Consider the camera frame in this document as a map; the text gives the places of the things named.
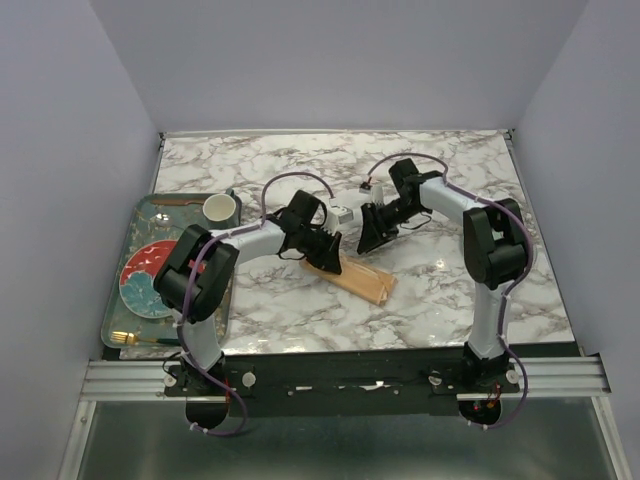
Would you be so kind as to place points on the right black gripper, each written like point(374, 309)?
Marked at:
point(374, 228)

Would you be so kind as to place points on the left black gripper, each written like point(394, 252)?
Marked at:
point(328, 258)

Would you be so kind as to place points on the peach cloth napkin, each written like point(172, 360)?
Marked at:
point(358, 278)

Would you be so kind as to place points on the silver metal spoon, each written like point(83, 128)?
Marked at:
point(167, 221)

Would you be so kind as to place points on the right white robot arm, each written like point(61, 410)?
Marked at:
point(497, 249)

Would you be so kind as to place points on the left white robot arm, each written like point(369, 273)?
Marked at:
point(193, 280)

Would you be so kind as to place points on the grey-green ceramic mug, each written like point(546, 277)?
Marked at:
point(222, 211)

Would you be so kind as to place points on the floral teal serving tray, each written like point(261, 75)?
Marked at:
point(143, 231)

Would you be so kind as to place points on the red and teal plate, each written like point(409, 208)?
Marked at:
point(137, 277)

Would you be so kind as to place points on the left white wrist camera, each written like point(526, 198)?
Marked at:
point(338, 214)

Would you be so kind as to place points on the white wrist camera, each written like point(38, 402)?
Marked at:
point(338, 214)
point(374, 192)

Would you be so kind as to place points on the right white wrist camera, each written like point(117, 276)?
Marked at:
point(374, 192)

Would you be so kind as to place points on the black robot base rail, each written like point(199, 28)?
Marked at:
point(434, 381)

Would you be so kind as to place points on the gold fork green handle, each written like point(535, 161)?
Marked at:
point(128, 338)

